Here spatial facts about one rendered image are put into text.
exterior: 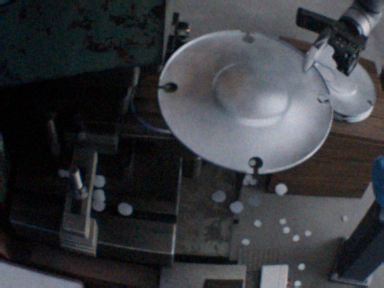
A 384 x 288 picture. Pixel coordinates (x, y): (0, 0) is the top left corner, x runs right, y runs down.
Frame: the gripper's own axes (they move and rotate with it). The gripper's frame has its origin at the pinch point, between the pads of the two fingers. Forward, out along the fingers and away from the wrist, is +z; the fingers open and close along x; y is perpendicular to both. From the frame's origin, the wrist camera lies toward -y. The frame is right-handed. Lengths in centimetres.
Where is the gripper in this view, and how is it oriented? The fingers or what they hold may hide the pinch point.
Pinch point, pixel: (304, 66)
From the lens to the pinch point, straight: 90.4
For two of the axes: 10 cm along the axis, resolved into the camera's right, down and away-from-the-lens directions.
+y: 7.4, 5.6, -3.6
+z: -6.7, 6.3, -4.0
